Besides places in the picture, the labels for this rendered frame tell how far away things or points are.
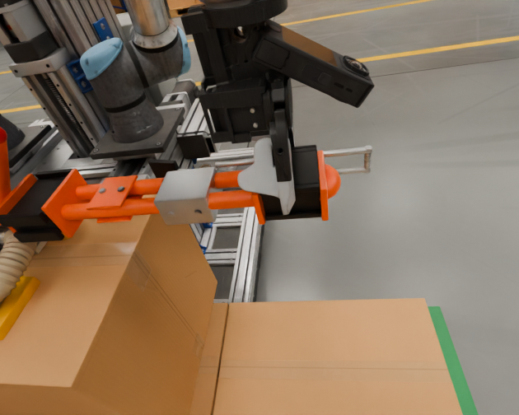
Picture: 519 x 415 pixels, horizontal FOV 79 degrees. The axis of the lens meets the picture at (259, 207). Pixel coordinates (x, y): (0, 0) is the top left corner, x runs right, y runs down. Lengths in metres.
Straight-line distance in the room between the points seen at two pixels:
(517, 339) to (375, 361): 0.89
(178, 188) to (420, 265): 1.55
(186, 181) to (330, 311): 0.71
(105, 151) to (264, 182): 0.70
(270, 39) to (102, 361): 0.46
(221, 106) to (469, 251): 1.75
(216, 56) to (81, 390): 0.44
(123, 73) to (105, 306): 0.58
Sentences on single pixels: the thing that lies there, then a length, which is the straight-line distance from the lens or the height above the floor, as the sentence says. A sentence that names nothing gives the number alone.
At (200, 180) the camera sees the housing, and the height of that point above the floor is 1.22.
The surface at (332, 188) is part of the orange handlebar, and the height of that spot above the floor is 1.21.
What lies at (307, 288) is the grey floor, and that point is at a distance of 1.69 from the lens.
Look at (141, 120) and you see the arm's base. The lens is 0.96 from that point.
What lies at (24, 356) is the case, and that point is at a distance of 0.58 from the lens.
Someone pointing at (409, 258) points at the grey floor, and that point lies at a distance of 1.84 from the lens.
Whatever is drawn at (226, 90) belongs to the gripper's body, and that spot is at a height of 1.34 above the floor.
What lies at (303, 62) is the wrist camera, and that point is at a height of 1.35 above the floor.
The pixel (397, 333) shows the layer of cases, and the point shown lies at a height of 0.54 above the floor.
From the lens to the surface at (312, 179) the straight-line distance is 0.36.
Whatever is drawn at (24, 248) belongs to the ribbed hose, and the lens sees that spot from 0.60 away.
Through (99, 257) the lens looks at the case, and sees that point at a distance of 0.61.
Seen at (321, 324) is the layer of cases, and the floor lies 0.54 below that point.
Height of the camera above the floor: 1.46
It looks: 44 degrees down
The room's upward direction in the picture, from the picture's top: 14 degrees counter-clockwise
